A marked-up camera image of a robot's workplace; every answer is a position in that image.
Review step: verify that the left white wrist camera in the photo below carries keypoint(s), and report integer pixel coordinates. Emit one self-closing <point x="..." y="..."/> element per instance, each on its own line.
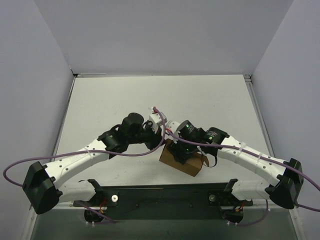
<point x="158" y="119"/>

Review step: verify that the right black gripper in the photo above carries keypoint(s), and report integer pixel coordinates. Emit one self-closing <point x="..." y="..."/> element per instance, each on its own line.
<point x="180" y="153"/>

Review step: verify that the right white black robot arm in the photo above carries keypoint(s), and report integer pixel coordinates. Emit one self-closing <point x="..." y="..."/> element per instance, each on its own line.
<point x="221" y="145"/>

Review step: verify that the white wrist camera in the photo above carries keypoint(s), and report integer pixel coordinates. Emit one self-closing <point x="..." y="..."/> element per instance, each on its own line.
<point x="172" y="127"/>
<point x="158" y="119"/>

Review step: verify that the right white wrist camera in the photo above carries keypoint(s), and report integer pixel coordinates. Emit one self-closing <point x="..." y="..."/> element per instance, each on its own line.
<point x="172" y="127"/>

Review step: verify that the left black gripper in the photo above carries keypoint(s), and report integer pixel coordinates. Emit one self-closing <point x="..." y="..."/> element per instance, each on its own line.
<point x="155" y="141"/>

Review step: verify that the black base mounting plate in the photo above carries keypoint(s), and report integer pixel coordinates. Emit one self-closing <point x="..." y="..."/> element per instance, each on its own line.
<point x="201" y="201"/>

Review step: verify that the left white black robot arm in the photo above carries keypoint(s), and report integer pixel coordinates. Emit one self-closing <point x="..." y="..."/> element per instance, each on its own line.
<point x="46" y="185"/>

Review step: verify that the aluminium table frame rail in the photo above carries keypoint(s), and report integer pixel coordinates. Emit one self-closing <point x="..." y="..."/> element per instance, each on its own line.
<point x="262" y="120"/>

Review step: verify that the brown cardboard paper box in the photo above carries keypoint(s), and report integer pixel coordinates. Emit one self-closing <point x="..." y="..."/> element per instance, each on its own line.
<point x="190" y="164"/>

